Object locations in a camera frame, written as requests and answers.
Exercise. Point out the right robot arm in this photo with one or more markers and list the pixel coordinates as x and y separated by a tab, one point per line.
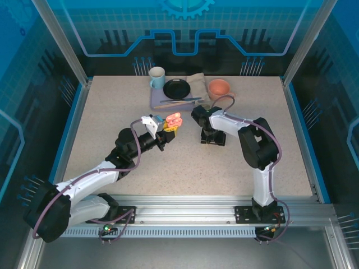
227	120

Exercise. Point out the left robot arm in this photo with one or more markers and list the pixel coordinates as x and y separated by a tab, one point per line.
89	176

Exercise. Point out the wooden chopstick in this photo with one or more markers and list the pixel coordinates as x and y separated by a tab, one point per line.
160	106

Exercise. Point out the lavender tray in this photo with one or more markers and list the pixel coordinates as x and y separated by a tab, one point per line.
157	98

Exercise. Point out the metal fork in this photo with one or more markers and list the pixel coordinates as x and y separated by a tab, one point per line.
202	101

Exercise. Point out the black plate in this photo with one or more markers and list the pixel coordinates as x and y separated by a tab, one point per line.
176	89

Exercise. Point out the light blue mug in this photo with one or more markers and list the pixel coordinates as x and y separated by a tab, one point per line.
157	81

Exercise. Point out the orange cup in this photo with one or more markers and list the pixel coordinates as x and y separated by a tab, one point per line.
218	88

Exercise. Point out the beige folded cloth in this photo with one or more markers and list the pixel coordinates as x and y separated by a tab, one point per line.
199	84

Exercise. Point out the small LED connector board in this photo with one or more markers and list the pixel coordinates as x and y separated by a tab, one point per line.
270	229
106	228

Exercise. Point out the steel shelf panel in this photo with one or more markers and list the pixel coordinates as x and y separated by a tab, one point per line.
182	252

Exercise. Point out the blue edged table side rail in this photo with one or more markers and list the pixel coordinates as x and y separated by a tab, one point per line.
68	140
301	140

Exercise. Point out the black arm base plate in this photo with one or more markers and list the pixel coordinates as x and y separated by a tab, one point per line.
241	214
134	220

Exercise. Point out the aluminium frame post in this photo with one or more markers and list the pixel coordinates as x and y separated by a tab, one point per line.
68	45
303	45

